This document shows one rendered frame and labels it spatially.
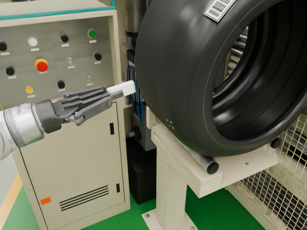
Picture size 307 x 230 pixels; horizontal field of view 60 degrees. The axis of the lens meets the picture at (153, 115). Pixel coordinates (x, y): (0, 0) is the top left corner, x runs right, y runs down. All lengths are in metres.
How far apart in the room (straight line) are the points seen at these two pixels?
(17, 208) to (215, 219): 1.32
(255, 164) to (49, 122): 0.76
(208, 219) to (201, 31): 1.45
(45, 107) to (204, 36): 0.38
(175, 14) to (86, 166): 1.04
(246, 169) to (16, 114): 0.78
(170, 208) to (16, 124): 1.14
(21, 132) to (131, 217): 1.34
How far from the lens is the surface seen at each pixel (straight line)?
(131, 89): 0.68
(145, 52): 0.74
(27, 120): 0.62
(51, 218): 1.71
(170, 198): 1.53
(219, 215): 1.92
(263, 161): 1.11
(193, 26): 0.61
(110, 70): 1.31
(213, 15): 0.60
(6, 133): 0.62
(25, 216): 2.04
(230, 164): 1.05
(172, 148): 0.99
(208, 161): 0.87
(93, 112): 0.62
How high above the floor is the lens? 1.50
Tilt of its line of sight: 33 degrees down
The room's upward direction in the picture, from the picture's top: straight up
